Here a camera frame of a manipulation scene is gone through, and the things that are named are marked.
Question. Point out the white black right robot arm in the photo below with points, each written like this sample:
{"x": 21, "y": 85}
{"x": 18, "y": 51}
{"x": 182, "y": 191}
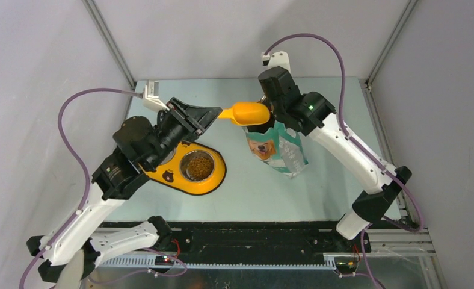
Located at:
{"x": 314, "y": 116}

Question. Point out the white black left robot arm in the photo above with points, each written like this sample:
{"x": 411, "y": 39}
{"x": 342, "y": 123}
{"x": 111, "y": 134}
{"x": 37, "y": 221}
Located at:
{"x": 141, "y": 148}

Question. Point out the green white pet food bag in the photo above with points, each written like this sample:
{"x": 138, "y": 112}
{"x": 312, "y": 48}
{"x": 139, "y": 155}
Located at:
{"x": 278, "y": 147}

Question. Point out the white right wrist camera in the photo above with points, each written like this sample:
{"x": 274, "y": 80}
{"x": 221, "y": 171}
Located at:
{"x": 276, "y": 59}

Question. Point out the yellow plastic scoop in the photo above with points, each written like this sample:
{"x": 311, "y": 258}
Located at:
{"x": 246, "y": 114}

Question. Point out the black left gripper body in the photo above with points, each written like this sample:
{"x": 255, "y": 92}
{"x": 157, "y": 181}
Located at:
{"x": 172, "y": 132}

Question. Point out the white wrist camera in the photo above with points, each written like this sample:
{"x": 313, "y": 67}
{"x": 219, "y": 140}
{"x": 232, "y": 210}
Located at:
{"x": 276, "y": 59}
{"x": 150, "y": 97}

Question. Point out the yellow double pet bowl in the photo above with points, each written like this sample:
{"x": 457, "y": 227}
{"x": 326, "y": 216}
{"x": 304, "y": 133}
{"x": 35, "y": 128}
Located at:
{"x": 172, "y": 171}

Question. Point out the aluminium frame rail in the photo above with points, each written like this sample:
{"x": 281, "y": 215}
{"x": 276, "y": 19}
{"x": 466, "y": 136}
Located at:
{"x": 384, "y": 243}

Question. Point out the brown pet food kibble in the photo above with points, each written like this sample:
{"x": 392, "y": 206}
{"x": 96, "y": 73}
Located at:
{"x": 199, "y": 168}

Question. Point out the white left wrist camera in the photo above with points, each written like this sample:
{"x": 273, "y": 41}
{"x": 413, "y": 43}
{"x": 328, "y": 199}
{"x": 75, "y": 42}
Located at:
{"x": 150, "y": 97}

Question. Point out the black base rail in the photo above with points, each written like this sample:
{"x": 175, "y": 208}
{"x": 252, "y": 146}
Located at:
{"x": 263, "y": 243}

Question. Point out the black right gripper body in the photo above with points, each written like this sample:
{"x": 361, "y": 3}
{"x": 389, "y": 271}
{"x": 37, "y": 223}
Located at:
{"x": 278, "y": 110}

